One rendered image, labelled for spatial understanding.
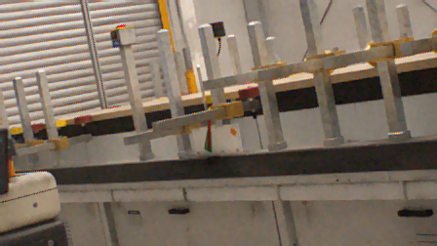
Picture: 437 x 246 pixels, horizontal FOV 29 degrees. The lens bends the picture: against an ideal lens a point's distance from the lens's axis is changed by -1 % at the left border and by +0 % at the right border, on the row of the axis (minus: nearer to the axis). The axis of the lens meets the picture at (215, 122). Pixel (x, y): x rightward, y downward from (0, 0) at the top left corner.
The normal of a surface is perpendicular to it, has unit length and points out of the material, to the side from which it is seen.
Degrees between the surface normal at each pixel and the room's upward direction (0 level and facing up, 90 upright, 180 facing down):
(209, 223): 90
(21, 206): 90
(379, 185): 90
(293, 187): 90
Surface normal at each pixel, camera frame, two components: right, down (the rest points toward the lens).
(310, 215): -0.77, 0.18
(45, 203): 0.61, -0.07
